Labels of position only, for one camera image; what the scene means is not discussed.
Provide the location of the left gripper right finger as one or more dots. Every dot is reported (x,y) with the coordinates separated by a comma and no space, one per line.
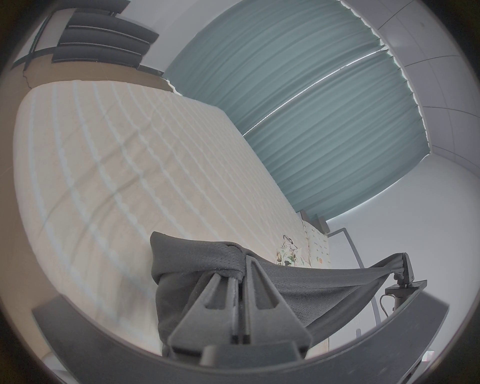
(277,326)

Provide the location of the grey bedside table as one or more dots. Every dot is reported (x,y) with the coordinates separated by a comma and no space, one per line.
(318,223)

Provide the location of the black trousers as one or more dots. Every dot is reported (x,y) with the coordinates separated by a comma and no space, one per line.
(187,258)

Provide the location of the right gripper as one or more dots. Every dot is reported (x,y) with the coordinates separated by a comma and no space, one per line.
(401,290)

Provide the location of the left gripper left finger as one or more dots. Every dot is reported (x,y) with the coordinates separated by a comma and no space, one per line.
(204,322)

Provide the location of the white printed pillow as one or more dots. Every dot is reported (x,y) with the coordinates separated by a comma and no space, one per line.
(317,243)

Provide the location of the bed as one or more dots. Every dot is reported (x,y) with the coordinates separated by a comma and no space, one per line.
(112,168)

